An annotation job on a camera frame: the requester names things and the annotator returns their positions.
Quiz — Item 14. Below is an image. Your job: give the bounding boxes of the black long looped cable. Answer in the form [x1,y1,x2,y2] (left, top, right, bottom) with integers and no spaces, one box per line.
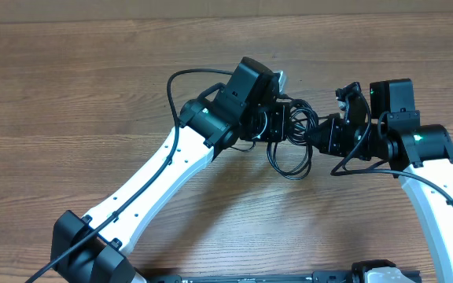
[265,97,320,182]

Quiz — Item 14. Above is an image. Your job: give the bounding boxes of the black thick plug cable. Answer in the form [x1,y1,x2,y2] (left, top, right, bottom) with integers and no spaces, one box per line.
[277,93,330,146]

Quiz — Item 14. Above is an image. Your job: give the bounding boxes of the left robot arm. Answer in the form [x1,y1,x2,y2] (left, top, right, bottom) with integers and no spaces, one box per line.
[48,57,289,283]

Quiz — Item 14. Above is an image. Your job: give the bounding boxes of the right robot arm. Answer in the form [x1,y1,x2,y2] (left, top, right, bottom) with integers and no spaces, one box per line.
[304,79,453,282]

